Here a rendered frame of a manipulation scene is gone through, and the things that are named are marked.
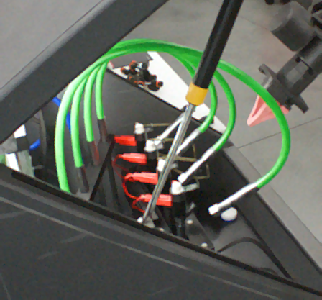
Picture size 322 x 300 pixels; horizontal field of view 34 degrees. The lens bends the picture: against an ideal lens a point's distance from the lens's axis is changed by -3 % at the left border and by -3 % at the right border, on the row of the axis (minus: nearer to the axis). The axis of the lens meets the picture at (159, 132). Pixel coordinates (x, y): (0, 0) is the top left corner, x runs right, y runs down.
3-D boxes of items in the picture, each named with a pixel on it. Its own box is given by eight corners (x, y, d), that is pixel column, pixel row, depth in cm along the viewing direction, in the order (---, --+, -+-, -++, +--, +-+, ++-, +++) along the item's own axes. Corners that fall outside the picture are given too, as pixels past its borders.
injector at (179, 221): (203, 268, 111) (198, 188, 100) (181, 275, 110) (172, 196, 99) (198, 260, 113) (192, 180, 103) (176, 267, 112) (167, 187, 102)
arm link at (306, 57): (346, 55, 90) (336, 44, 95) (320, 29, 88) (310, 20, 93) (318, 83, 92) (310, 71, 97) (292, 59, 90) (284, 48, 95)
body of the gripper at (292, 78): (255, 69, 97) (283, 39, 94) (292, 100, 101) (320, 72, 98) (264, 85, 91) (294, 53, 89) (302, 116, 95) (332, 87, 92)
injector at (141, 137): (165, 203, 131) (157, 129, 120) (146, 209, 130) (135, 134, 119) (162, 197, 133) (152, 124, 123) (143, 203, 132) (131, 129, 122)
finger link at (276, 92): (226, 101, 100) (261, 65, 97) (253, 121, 103) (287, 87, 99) (233, 119, 94) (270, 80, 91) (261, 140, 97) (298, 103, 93)
